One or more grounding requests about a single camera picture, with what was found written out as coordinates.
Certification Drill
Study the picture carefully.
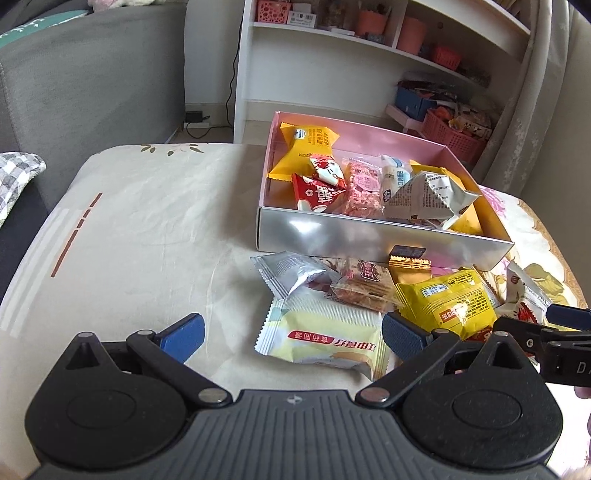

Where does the small red basket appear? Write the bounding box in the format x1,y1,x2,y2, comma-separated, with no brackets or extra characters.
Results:
431,45,462,71

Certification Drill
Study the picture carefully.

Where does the large pink plastic basket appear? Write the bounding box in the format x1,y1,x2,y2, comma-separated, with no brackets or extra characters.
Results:
422,108,492,164

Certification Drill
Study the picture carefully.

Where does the wide gold foil packet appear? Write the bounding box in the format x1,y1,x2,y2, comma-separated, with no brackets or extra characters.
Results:
409,159,483,236

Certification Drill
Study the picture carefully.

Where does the large yellow snack packet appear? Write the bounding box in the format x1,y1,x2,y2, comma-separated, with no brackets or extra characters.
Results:
268,121,340,182

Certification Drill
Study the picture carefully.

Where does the small pink perforated basket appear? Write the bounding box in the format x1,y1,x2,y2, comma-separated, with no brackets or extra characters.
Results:
256,0,293,24

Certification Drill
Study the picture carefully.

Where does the blue cardboard box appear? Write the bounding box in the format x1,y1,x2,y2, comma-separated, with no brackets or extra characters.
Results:
394,85,439,121

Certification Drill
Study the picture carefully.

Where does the small white labelled box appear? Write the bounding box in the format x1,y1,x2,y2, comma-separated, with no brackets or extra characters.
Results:
288,2,319,26

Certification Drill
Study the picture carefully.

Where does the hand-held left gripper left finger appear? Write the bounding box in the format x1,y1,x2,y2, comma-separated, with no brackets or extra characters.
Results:
65,313,233,409

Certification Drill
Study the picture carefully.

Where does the clear bread packet blue label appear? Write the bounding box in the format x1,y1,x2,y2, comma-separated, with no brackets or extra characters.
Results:
379,154,416,208

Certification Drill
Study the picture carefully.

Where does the pink snack bar packet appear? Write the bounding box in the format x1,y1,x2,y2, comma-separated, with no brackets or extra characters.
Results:
344,157,385,219

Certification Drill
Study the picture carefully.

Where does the pale yellow cake packet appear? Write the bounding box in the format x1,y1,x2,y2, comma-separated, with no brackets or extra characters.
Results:
255,286,393,381

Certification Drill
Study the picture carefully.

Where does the black cable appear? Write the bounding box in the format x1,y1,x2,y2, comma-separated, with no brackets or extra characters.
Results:
225,44,242,129

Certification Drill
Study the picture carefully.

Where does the pink and silver cardboard box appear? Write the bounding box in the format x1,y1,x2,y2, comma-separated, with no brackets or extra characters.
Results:
255,111,515,273

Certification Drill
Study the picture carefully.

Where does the grey sofa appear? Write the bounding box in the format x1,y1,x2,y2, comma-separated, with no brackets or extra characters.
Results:
0,0,188,213

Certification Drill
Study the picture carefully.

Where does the white packet with grey text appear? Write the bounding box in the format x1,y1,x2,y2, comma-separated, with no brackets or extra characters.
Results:
383,170,482,229

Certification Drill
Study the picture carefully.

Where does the clear biscuit packet red label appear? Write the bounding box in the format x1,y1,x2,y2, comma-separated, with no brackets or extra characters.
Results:
329,256,402,312

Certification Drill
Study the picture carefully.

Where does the low pink rack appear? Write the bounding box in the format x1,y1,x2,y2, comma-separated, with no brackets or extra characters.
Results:
385,104,428,134

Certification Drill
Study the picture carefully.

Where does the pale curtain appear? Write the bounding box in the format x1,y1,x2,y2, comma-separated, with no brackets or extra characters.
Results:
475,0,591,208

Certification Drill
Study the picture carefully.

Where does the teal cushion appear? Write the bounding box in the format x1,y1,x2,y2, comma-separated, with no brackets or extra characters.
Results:
0,10,88,49

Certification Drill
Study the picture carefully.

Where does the red and white candy packet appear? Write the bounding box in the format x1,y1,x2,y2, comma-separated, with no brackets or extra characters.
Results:
291,173,348,214

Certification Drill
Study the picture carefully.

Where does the gold bar packet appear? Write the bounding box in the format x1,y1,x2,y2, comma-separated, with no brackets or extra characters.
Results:
388,256,432,284

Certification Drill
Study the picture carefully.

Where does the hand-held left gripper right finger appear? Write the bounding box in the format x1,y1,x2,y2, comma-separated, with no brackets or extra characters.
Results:
355,313,525,409

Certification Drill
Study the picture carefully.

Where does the person's right hand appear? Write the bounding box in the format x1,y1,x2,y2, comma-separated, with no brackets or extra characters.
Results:
574,385,591,437

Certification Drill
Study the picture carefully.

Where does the grey checkered pillow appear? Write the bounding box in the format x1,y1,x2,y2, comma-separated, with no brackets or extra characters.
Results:
0,151,47,227

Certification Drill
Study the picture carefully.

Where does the white bookshelf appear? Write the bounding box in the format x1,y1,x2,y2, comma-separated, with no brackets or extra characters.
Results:
233,0,532,144

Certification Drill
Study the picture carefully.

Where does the silver foil packet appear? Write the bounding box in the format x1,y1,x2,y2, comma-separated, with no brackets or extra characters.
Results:
250,250,342,301

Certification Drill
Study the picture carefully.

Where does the small red candy packet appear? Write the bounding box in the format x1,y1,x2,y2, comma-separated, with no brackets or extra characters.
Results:
308,154,348,190

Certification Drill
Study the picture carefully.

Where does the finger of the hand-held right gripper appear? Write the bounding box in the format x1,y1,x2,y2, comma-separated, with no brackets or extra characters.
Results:
492,316,544,357
547,304,591,330

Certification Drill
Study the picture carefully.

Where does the yellow packet with white label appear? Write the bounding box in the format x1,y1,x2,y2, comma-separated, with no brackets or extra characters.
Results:
394,269,504,342

